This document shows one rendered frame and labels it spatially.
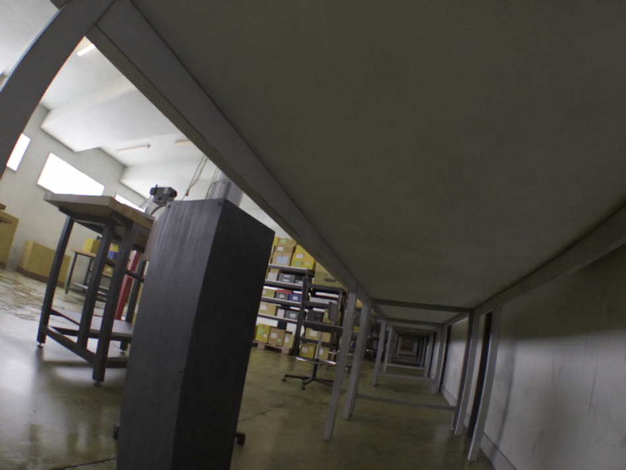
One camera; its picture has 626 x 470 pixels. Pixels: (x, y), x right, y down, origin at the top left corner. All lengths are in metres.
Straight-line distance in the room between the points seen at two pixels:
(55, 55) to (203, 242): 0.57
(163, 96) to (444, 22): 0.33
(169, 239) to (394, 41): 0.73
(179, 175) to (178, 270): 8.32
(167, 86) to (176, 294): 0.52
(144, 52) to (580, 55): 0.49
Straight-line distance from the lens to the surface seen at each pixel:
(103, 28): 0.39
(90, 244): 7.10
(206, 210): 0.82
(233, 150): 0.54
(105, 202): 1.69
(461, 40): 0.36
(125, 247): 1.80
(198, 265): 0.77
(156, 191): 2.28
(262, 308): 6.77
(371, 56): 0.38
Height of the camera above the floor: 0.59
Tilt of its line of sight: 17 degrees up
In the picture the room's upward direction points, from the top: 11 degrees clockwise
